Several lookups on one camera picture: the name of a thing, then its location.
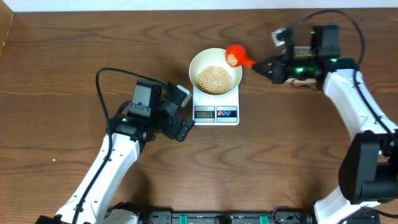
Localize red measuring scoop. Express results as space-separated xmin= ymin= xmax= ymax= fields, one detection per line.
xmin=225 ymin=44 xmax=255 ymax=70

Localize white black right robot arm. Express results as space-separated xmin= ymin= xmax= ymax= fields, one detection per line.
xmin=251 ymin=25 xmax=397 ymax=223

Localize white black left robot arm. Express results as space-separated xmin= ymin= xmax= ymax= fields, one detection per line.
xmin=37 ymin=80 xmax=194 ymax=224

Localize white digital kitchen scale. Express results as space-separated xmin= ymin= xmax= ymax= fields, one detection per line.
xmin=193 ymin=87 xmax=239 ymax=126

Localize yellow soybeans in bowl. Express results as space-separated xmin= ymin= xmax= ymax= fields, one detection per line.
xmin=196 ymin=56 xmax=242 ymax=96

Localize white round bowl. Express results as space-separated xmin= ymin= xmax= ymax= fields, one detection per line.
xmin=188 ymin=48 xmax=243 ymax=92

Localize yellow soybeans in container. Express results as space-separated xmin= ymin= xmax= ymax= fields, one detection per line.
xmin=291 ymin=47 xmax=316 ymax=87

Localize clear plastic bean container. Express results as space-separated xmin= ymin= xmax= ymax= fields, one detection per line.
xmin=282 ymin=47 xmax=321 ymax=89

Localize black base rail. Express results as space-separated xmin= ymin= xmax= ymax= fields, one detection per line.
xmin=105 ymin=202 xmax=381 ymax=224

